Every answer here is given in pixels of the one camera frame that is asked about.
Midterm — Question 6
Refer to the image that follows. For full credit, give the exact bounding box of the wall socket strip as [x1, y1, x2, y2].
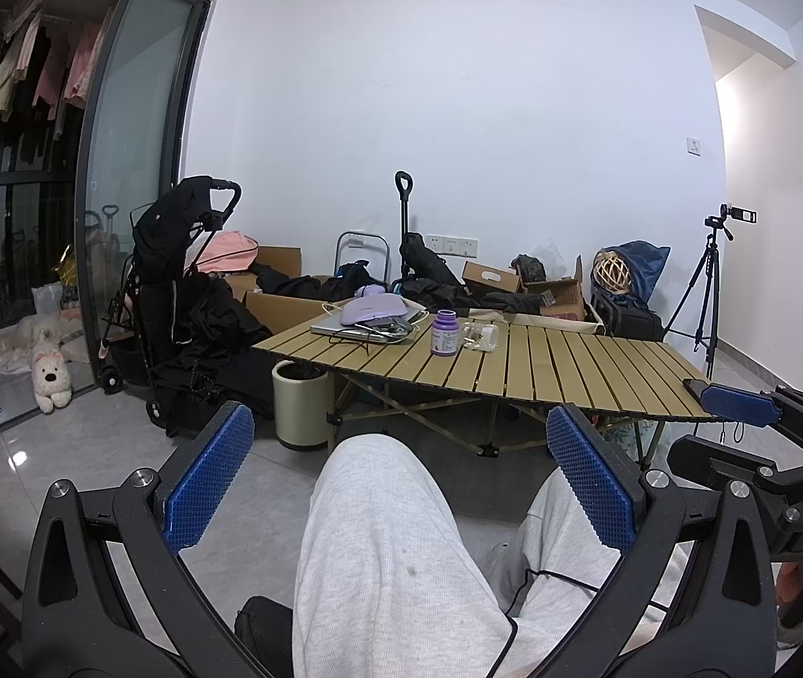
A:
[423, 233, 480, 259]

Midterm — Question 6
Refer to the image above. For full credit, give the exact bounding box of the black trolley with handle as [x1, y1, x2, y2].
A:
[393, 171, 460, 299]

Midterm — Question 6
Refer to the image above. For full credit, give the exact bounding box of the black tripod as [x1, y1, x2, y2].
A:
[661, 221, 728, 380]

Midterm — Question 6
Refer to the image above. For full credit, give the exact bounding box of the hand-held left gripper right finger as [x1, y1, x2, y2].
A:
[534, 402, 778, 678]

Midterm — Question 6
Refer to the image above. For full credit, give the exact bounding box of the black cable bundle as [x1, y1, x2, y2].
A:
[329, 319, 432, 349]

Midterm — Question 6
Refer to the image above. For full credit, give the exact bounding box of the silver laptop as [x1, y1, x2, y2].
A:
[310, 316, 422, 344]

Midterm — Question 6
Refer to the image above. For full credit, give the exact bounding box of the blue folding chair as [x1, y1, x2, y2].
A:
[608, 240, 672, 306]

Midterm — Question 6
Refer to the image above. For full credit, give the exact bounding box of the thin black cable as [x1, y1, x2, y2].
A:
[498, 568, 609, 678]

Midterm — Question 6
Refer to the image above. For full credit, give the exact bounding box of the black backpack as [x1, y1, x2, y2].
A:
[591, 292, 666, 342]

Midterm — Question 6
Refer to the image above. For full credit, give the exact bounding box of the dark clothes heap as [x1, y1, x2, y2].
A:
[393, 274, 545, 316]

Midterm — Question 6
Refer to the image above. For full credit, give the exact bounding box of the white plastic bag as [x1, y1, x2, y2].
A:
[32, 280, 67, 316]

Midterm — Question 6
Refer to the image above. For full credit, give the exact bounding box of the white cloth on floor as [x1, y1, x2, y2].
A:
[0, 311, 93, 380]

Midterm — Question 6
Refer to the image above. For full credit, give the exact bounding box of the black stroller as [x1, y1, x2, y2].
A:
[99, 175, 244, 433]

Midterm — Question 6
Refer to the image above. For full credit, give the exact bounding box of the white plush dog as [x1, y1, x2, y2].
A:
[29, 337, 75, 415]

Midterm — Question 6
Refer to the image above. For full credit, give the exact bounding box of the large cardboard box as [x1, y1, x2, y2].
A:
[223, 246, 347, 341]

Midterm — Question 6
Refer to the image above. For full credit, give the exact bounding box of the sliding glass door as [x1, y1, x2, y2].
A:
[71, 0, 217, 398]

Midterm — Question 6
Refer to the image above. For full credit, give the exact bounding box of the silver folding step stool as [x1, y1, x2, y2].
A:
[333, 229, 394, 285]

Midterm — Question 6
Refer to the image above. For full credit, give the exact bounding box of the person's left leg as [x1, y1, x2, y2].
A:
[291, 433, 515, 678]

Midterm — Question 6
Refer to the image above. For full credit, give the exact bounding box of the slatted folding table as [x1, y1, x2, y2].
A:
[251, 311, 717, 454]

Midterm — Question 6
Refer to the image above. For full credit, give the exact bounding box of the cream round bin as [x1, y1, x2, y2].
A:
[272, 359, 336, 452]

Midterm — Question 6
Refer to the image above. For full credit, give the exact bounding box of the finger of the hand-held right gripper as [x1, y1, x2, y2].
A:
[667, 435, 803, 511]
[682, 377, 803, 447]

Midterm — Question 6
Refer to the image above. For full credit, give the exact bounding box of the person's leg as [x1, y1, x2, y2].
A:
[291, 433, 515, 678]
[480, 469, 665, 678]

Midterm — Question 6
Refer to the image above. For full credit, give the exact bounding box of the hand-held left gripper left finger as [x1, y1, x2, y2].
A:
[20, 399, 262, 678]

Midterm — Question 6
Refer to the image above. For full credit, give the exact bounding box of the row of hanging clothes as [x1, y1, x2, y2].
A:
[0, 0, 114, 144]

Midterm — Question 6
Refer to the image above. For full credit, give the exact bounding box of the pile of black clothes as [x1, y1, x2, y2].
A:
[153, 271, 276, 400]

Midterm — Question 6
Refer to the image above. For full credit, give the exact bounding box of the cardboard box with handle slot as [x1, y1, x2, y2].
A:
[462, 261, 523, 296]

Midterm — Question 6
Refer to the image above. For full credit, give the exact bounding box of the purple bottle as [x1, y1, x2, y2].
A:
[430, 309, 461, 358]

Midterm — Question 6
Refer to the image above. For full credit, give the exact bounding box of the person's right leg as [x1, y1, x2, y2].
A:
[480, 469, 665, 678]

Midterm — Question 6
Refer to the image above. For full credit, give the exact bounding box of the pink cloth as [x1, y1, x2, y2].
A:
[195, 229, 262, 276]

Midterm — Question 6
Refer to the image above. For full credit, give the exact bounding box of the woven rattan ball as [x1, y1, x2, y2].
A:
[591, 247, 632, 296]

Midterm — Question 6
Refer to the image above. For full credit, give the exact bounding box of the purple pouch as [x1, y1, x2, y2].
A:
[339, 294, 406, 328]

